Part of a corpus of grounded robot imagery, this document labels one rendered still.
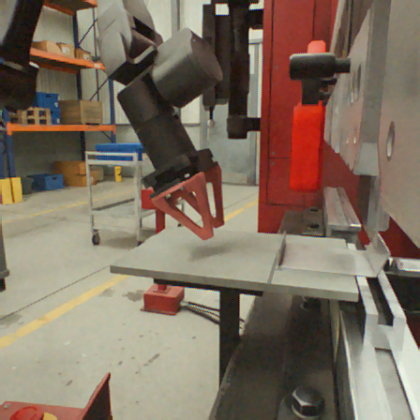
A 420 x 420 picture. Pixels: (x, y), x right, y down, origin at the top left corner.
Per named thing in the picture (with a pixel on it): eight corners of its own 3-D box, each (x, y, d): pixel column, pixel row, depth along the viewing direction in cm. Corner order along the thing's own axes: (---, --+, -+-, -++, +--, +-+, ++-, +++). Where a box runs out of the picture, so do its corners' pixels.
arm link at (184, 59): (147, 68, 53) (99, 41, 46) (210, 18, 47) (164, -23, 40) (166, 140, 49) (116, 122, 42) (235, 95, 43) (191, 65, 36)
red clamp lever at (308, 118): (285, 188, 29) (291, 56, 27) (340, 191, 28) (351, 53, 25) (283, 192, 27) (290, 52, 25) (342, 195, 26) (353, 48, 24)
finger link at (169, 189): (241, 217, 47) (207, 152, 47) (229, 232, 41) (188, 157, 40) (198, 237, 50) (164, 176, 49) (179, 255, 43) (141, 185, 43)
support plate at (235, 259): (169, 232, 58) (169, 225, 58) (344, 246, 51) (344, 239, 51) (109, 273, 42) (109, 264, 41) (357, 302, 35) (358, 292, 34)
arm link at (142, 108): (131, 92, 49) (103, 94, 44) (168, 63, 46) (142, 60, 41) (156, 138, 50) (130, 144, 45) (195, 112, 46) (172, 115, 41)
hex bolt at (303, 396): (292, 396, 34) (292, 382, 34) (322, 401, 34) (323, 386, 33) (290, 416, 32) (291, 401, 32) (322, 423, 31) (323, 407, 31)
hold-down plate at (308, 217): (304, 217, 118) (305, 208, 117) (322, 218, 116) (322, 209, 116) (300, 245, 90) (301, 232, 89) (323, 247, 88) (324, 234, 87)
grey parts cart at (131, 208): (140, 224, 456) (137, 146, 435) (187, 231, 428) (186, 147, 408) (88, 245, 376) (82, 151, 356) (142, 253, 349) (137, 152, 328)
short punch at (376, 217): (354, 224, 47) (361, 149, 45) (371, 226, 46) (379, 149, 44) (365, 248, 37) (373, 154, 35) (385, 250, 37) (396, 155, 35)
